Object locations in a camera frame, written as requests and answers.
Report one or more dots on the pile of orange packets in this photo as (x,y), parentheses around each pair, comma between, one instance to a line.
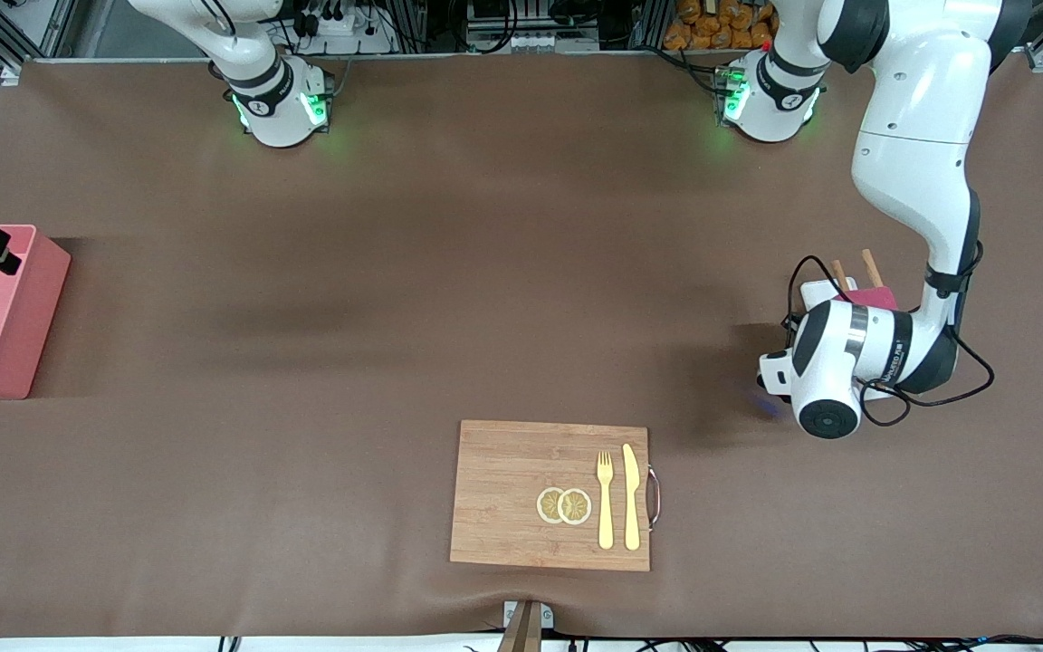
(703,27)

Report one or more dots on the lemon slice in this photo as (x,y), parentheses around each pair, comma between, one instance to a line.
(546,505)
(576,507)

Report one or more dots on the red microfiber cloth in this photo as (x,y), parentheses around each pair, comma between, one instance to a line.
(875,297)

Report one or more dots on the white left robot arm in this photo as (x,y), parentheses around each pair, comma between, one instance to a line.
(920,136)

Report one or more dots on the white power strip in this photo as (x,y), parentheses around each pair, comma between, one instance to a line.
(345,32)

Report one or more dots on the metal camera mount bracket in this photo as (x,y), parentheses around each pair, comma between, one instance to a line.
(521,634)

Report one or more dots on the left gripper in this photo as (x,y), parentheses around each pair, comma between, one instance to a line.
(760,381)

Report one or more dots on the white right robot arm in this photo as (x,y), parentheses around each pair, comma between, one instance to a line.
(277,109)

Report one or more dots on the bamboo cutting board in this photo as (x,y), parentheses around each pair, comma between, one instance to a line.
(503,489)

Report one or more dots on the yellow knife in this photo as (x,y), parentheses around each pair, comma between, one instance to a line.
(632,507)

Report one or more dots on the yellow fork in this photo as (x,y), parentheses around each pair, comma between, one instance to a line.
(606,516)

